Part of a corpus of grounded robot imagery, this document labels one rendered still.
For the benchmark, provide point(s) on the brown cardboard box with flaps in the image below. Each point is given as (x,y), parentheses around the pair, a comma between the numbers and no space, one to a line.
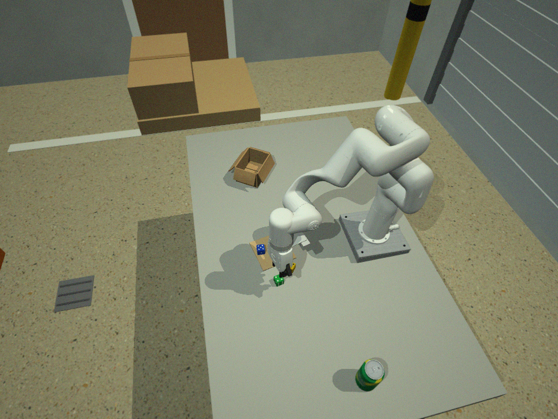
(251,160)

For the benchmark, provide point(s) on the tan square mat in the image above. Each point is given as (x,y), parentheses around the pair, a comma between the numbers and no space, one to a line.
(264,260)

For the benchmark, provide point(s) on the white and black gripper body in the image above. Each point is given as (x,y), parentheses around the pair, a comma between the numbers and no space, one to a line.
(281,259)

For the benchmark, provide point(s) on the green drink can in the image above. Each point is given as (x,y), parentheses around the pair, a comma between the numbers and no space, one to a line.
(370,374)

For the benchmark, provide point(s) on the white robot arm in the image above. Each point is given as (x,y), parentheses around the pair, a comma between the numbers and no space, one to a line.
(404,180)

